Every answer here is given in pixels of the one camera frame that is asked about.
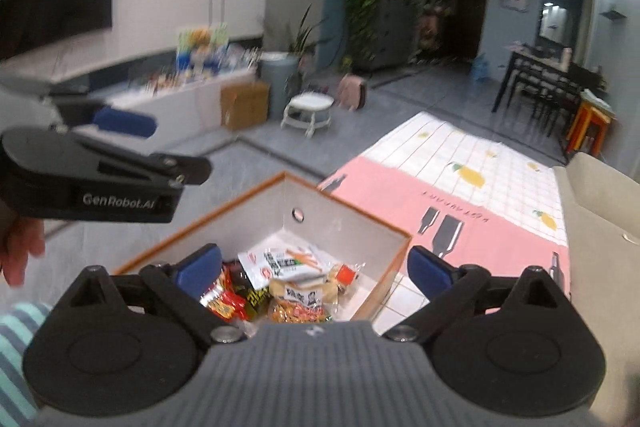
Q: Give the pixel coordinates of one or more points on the pink heater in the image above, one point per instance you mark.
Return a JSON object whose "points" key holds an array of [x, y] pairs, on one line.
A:
{"points": [[352, 92]]}

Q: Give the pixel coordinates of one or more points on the small red white snack packet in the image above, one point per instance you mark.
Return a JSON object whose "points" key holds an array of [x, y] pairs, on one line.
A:
{"points": [[345, 277]]}

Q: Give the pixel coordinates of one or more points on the person's left hand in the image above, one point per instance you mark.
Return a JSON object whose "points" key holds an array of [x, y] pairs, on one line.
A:
{"points": [[20, 247]]}

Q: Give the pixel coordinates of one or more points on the grey plant pot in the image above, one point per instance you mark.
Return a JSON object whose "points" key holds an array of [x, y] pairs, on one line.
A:
{"points": [[277, 77]]}

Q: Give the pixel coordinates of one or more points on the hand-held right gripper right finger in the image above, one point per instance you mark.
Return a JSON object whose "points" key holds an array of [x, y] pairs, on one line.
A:
{"points": [[427, 269]]}

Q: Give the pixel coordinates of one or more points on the orange stool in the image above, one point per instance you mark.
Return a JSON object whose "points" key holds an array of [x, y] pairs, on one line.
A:
{"points": [[592, 127]]}

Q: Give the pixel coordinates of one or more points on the pink white printed tablecloth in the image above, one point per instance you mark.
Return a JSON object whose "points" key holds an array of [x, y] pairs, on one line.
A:
{"points": [[500, 217]]}

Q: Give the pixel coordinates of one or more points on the row of small figurines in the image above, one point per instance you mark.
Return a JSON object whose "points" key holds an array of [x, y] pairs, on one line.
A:
{"points": [[210, 67]]}

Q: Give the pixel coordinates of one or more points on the potted long-leaf plant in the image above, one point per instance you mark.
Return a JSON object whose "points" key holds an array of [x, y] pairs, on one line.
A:
{"points": [[300, 37]]}

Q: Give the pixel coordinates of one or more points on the plush toy picture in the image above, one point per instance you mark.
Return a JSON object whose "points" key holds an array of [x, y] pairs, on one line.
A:
{"points": [[200, 44]]}

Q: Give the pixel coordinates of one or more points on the black dining chair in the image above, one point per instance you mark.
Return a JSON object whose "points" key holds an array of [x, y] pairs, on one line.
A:
{"points": [[570, 97], [535, 92]]}

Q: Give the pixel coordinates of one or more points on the shoe rack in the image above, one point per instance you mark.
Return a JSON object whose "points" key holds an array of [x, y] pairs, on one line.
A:
{"points": [[435, 29]]}

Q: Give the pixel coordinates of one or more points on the orange cardboard box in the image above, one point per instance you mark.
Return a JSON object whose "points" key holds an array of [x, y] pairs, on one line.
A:
{"points": [[340, 227]]}

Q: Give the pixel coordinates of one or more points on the white rolling stool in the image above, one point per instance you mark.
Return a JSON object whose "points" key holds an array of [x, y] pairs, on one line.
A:
{"points": [[307, 102]]}

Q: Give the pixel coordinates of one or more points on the leafy plant on dresser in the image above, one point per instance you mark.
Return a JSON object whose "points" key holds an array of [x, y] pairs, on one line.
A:
{"points": [[365, 2]]}

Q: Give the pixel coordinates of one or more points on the red stick snack bag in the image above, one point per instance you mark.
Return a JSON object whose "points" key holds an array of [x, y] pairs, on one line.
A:
{"points": [[222, 302]]}

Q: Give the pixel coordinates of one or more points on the white bottle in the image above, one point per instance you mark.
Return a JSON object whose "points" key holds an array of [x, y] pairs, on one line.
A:
{"points": [[567, 59]]}

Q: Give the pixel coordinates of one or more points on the beige sofa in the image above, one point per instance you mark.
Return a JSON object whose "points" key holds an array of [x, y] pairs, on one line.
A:
{"points": [[600, 232]]}

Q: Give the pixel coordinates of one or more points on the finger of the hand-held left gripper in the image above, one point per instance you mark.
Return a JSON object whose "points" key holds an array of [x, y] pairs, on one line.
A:
{"points": [[185, 169], [125, 122]]}

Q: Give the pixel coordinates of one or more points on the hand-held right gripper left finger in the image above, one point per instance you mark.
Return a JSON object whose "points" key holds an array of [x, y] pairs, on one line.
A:
{"points": [[200, 269]]}

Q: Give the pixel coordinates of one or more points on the black dining table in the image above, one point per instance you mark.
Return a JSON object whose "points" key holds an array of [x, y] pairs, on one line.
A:
{"points": [[530, 57]]}

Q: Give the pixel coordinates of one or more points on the teal striped clothing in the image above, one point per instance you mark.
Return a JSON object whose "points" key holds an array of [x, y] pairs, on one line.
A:
{"points": [[20, 357]]}

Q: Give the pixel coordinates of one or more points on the papers on stool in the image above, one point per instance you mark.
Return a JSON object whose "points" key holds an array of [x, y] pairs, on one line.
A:
{"points": [[597, 102]]}

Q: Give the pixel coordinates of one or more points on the dark brown snack packet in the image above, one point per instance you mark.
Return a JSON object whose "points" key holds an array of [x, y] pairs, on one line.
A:
{"points": [[257, 302]]}

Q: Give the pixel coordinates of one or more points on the brown cardboard carton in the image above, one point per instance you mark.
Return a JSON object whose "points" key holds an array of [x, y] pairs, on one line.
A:
{"points": [[245, 107]]}

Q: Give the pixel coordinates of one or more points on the white tv console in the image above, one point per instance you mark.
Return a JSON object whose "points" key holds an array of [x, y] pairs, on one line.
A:
{"points": [[190, 99]]}

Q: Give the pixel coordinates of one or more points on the white carrot-print snack packet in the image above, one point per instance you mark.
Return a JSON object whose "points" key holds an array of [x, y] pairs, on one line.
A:
{"points": [[280, 262]]}

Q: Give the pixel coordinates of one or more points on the grey dresser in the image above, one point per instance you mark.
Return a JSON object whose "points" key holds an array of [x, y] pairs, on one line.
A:
{"points": [[400, 32]]}

